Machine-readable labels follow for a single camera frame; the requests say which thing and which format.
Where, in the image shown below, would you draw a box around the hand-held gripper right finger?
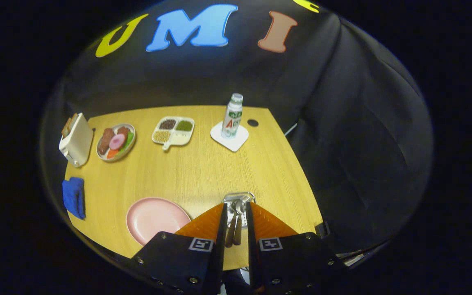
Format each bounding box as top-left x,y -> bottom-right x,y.
245,202 -> 348,295

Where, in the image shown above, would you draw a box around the blue cloth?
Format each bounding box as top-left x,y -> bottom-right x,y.
62,177 -> 86,220

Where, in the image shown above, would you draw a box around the metal wire basket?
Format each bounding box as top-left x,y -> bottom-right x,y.
223,192 -> 256,228

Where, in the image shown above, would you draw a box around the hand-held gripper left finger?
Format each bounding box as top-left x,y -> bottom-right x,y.
132,202 -> 229,295

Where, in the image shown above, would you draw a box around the wooden-handled metal spoon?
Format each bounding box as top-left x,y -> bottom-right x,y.
234,200 -> 247,246

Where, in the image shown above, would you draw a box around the pink round plate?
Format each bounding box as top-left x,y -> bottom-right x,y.
126,197 -> 192,246

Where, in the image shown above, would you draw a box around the white divided snack tray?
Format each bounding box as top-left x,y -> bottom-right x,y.
152,116 -> 195,152

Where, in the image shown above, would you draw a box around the white toaster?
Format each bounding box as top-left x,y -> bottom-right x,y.
59,113 -> 95,168

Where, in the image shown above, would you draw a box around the white drink bottle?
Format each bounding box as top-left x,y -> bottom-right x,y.
221,93 -> 244,139

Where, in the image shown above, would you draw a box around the white square coaster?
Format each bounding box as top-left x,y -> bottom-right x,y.
210,121 -> 249,152

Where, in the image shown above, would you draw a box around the white paper sheets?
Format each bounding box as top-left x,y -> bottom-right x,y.
338,251 -> 364,268

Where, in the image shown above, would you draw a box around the oval plate of food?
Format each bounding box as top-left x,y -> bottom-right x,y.
96,123 -> 136,162

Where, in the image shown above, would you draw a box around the wooden-handled metal fork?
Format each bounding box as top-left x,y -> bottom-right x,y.
225,201 -> 237,248

